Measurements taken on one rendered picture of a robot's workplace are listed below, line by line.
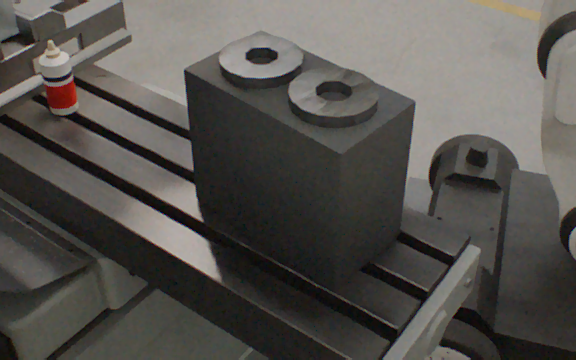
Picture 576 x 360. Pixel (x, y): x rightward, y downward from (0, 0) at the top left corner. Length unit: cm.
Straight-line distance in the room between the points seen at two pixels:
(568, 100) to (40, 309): 78
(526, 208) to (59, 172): 93
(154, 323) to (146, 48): 215
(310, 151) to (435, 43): 256
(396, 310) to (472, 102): 213
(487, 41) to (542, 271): 199
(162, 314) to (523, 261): 67
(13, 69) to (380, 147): 59
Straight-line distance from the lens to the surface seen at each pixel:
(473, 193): 151
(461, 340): 124
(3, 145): 105
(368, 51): 312
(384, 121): 71
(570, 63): 111
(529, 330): 132
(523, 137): 273
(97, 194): 93
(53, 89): 106
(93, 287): 101
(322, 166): 69
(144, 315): 111
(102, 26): 121
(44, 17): 112
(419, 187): 180
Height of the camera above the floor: 155
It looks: 37 degrees down
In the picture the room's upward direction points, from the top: straight up
